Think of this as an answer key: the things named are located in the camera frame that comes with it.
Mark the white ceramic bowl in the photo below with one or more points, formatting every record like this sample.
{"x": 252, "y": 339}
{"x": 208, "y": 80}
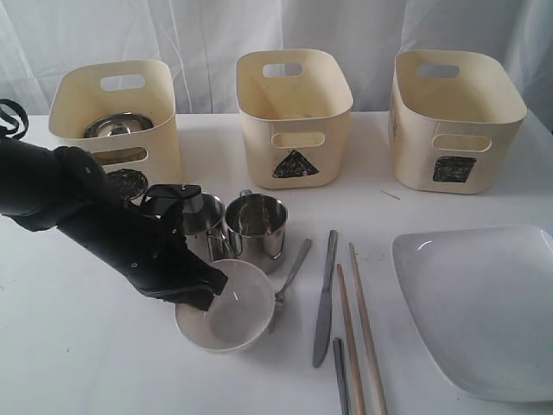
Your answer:
{"x": 237, "y": 317}

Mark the left wooden chopstick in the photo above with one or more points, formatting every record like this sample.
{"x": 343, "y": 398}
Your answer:
{"x": 351, "y": 344}

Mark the thin toothpick sliver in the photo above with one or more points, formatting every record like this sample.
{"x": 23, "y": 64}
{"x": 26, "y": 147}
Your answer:
{"x": 392, "y": 196}

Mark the white square ceramic plate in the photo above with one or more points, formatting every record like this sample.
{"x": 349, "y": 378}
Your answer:
{"x": 481, "y": 300}

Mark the small steel fork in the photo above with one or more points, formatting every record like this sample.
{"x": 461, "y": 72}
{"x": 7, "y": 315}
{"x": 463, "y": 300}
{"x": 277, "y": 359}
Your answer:
{"x": 280, "y": 294}

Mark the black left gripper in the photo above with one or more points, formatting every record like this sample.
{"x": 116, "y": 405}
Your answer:
{"x": 145, "y": 244}

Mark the cream bin with triangle mark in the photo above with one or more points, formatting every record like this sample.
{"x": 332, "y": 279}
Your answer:
{"x": 295, "y": 107}

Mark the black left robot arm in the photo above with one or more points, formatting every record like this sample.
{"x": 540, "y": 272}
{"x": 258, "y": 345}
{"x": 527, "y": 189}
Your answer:
{"x": 65, "y": 188}

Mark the stainless steel mug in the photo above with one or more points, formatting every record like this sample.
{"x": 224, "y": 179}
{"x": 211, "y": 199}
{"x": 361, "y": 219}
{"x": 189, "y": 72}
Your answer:
{"x": 204, "y": 228}
{"x": 256, "y": 227}

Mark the right wooden chopstick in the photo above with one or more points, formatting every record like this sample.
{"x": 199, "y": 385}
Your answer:
{"x": 377, "y": 384}

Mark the steel table knife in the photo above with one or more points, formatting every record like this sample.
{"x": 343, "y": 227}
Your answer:
{"x": 324, "y": 317}

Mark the wooden chopstick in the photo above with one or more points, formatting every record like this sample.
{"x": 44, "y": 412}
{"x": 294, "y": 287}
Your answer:
{"x": 377, "y": 384}
{"x": 351, "y": 344}

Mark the stainless steel bowl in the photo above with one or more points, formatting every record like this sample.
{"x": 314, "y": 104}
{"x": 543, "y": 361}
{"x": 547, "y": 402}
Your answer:
{"x": 118, "y": 124}

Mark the cream bin with circle mark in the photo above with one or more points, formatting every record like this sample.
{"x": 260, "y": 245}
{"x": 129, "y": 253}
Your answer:
{"x": 132, "y": 162}

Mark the cream bin with square mark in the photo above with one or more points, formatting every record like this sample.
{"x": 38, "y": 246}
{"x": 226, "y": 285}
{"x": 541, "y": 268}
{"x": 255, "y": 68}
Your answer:
{"x": 453, "y": 117}

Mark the steel utensil handle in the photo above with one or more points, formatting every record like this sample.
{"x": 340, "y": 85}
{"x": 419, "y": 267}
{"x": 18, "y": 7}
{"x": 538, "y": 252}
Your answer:
{"x": 339, "y": 364}

